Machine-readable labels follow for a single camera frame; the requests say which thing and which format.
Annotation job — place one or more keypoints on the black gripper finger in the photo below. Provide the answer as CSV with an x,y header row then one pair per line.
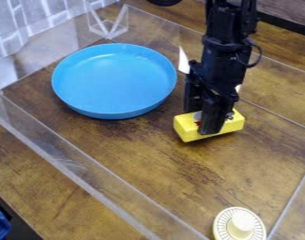
x,y
217,111
193,91

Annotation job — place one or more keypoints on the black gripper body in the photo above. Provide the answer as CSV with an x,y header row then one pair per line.
x,y
219,71

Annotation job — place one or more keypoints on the yellow butter brick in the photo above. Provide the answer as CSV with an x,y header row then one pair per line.
x,y
186,123

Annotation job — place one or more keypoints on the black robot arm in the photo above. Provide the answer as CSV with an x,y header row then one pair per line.
x,y
231,21

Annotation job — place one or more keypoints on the blue round tray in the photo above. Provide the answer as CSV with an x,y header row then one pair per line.
x,y
114,81

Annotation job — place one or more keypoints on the cream round lid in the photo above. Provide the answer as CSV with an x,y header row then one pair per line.
x,y
236,223

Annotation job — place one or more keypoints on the clear acrylic barrier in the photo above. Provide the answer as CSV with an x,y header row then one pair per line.
x,y
150,218

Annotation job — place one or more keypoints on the clear acrylic corner bracket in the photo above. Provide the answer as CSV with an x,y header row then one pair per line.
x,y
107,20

